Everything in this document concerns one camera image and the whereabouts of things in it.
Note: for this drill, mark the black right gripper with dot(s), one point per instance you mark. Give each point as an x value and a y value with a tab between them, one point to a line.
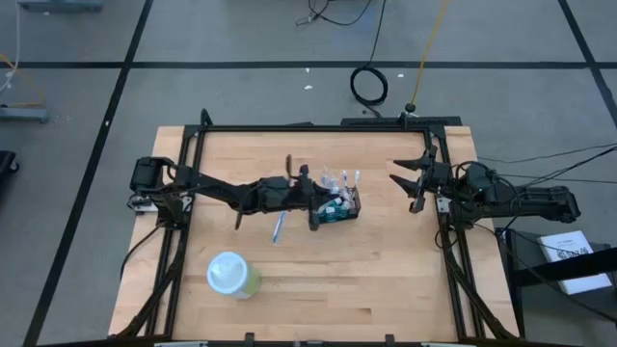
438	180

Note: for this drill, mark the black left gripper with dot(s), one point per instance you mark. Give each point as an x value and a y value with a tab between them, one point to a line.
282	193

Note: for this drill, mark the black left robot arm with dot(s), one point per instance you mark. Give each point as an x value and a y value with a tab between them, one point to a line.
212	190

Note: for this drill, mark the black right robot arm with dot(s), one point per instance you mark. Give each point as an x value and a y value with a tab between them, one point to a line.
530	200

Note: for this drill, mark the black flat bar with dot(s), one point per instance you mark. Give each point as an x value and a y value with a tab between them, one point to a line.
376	120

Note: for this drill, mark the green wipes canister white lid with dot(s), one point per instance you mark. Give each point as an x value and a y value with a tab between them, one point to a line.
231	274

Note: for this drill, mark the black side cart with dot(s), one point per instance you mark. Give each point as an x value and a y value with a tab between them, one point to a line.
530	255

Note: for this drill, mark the white printed booklet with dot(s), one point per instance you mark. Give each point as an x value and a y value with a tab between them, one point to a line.
564	246

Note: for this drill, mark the silver aluminium bar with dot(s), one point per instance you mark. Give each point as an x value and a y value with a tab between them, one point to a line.
180	344
441	344

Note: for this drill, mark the grey table foot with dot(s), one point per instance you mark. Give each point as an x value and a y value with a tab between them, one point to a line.
24	114
60	5

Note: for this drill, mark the black floor object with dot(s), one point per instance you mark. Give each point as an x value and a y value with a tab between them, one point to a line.
6	163

